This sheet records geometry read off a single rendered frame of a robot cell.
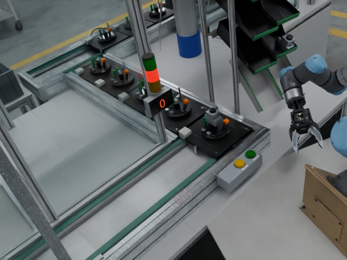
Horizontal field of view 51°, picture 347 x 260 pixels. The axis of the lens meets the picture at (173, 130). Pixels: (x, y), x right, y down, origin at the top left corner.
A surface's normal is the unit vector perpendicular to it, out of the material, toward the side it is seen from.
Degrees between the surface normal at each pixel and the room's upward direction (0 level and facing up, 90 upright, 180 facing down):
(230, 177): 0
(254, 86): 45
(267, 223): 0
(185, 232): 0
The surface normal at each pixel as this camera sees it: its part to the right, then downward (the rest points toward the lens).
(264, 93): 0.26, -0.20
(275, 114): -0.16, -0.76
